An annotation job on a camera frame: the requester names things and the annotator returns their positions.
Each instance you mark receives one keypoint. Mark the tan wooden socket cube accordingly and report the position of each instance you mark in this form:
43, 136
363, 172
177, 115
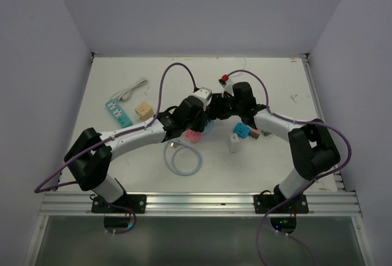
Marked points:
144, 111

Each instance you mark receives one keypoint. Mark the teal power strip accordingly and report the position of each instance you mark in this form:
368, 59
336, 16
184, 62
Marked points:
118, 113

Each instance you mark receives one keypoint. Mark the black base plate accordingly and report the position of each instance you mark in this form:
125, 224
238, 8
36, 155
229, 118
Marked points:
266, 200
135, 202

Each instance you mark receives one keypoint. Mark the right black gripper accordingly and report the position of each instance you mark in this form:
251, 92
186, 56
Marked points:
217, 105

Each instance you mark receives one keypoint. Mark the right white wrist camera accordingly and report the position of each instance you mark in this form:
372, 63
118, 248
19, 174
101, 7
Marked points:
227, 84

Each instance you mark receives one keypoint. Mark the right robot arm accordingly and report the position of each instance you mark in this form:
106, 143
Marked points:
312, 147

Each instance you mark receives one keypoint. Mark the aluminium front rail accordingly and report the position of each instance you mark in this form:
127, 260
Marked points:
240, 204

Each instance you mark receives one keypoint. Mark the light blue round socket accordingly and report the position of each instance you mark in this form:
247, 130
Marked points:
208, 128

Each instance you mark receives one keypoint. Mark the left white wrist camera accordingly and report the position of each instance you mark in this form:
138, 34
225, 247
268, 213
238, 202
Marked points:
203, 94

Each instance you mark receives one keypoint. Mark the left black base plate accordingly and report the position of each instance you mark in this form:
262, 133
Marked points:
135, 202

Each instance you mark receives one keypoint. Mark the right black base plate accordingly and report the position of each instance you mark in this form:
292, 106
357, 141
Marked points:
266, 200

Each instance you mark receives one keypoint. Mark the aluminium rail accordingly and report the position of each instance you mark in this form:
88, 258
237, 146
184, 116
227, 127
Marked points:
305, 59
240, 204

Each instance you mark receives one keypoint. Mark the right side aluminium rail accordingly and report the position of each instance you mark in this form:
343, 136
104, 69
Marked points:
305, 59

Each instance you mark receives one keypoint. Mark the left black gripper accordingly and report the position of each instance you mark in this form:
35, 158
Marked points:
201, 125

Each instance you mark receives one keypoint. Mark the blue square adapter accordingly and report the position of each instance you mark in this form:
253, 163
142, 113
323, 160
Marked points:
241, 130

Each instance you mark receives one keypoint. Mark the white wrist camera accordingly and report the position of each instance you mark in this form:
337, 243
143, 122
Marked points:
203, 94
227, 84

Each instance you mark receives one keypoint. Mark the pink cube plug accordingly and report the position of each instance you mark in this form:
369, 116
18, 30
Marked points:
193, 136

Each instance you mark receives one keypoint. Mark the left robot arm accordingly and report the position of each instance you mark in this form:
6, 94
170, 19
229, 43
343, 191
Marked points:
90, 156

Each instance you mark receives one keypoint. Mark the white charger plug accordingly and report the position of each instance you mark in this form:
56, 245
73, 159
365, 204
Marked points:
234, 143

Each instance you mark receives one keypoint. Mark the green plug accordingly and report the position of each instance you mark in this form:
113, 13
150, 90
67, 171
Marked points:
266, 133

